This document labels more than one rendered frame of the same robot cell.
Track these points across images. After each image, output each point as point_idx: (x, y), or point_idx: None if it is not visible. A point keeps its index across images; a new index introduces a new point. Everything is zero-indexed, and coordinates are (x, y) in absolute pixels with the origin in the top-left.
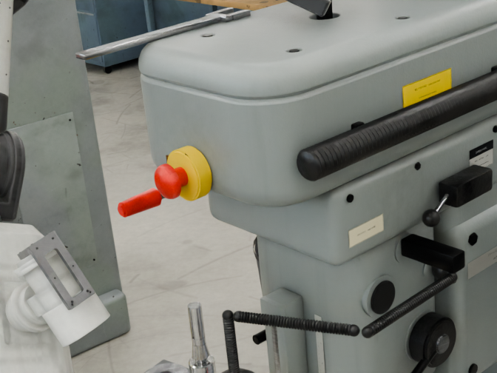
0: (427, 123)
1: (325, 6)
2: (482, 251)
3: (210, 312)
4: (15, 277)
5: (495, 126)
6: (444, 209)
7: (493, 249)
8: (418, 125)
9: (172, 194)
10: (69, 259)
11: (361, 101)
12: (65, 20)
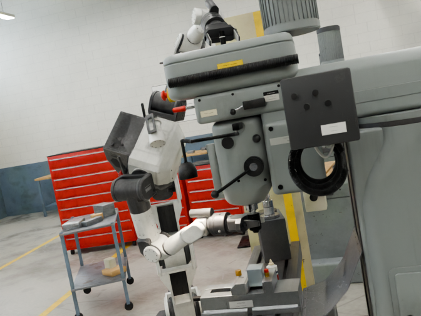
0: (216, 74)
1: (209, 42)
2: (279, 135)
3: None
4: None
5: (277, 84)
6: (261, 116)
7: (286, 136)
8: (212, 74)
9: (161, 98)
10: (153, 120)
11: (197, 68)
12: None
